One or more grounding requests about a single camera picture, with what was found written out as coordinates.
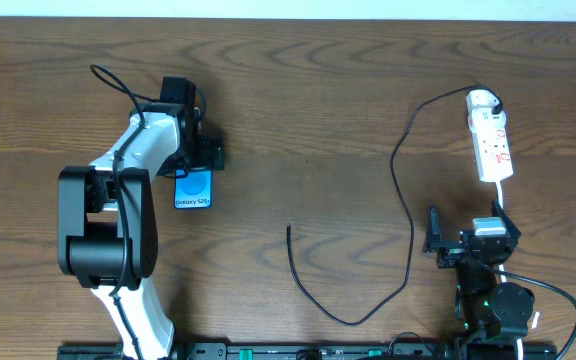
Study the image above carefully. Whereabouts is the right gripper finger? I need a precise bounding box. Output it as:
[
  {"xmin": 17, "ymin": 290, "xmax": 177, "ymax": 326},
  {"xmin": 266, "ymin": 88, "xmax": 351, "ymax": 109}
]
[
  {"xmin": 491, "ymin": 200, "xmax": 521, "ymax": 240},
  {"xmin": 423, "ymin": 206, "xmax": 442, "ymax": 253}
]

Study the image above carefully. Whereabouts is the blue Galaxy smartphone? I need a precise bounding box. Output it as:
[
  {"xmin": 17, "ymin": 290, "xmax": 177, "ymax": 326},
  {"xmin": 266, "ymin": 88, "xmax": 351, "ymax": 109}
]
[{"xmin": 174, "ymin": 170, "xmax": 213, "ymax": 210}]

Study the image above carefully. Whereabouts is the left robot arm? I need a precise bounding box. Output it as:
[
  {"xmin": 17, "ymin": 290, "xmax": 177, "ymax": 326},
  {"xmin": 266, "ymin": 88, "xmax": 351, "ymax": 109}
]
[{"xmin": 57, "ymin": 76, "xmax": 224, "ymax": 359}]

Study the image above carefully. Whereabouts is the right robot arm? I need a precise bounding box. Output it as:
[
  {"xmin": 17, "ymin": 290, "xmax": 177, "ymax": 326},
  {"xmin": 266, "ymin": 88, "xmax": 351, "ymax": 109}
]
[{"xmin": 423, "ymin": 201, "xmax": 535, "ymax": 359}]

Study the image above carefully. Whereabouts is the white USB charger adapter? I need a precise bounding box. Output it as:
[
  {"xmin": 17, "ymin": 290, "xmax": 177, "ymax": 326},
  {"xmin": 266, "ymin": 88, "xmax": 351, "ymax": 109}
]
[{"xmin": 466, "ymin": 88, "xmax": 503, "ymax": 115}]

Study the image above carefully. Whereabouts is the white power strip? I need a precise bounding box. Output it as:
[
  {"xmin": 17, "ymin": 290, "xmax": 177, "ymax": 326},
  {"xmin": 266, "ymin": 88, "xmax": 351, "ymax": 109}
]
[{"xmin": 468, "ymin": 108, "xmax": 513, "ymax": 183}]

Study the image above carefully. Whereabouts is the black charging cable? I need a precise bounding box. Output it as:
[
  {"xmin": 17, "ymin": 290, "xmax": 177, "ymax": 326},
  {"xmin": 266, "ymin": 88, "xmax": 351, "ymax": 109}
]
[{"xmin": 285, "ymin": 84, "xmax": 504, "ymax": 327}]

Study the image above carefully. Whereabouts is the black right camera cable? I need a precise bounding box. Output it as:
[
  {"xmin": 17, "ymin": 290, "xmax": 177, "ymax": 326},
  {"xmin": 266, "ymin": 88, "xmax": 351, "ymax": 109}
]
[{"xmin": 467, "ymin": 254, "xmax": 576, "ymax": 360}]

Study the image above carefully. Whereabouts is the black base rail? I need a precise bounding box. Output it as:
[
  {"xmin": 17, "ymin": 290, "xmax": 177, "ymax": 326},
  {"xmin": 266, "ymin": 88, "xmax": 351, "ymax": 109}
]
[{"xmin": 57, "ymin": 341, "xmax": 559, "ymax": 360}]

